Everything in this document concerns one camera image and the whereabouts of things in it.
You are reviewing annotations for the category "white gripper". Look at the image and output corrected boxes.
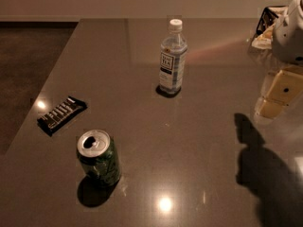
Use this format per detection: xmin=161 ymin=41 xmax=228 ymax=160
xmin=257 ymin=0 xmax=303 ymax=119

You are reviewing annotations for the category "clear blue-label plastic bottle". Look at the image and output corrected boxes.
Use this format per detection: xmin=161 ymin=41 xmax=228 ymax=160
xmin=158 ymin=19 xmax=187 ymax=96

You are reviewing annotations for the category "green soda can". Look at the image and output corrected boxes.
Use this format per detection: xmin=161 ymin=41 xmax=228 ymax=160
xmin=77 ymin=130 xmax=121 ymax=187

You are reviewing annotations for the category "black snack bar wrapper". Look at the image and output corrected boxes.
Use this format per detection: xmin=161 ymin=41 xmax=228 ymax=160
xmin=37 ymin=96 xmax=87 ymax=136

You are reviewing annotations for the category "black wire basket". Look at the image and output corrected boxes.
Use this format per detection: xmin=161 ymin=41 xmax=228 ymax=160
xmin=252 ymin=6 xmax=287 ymax=49

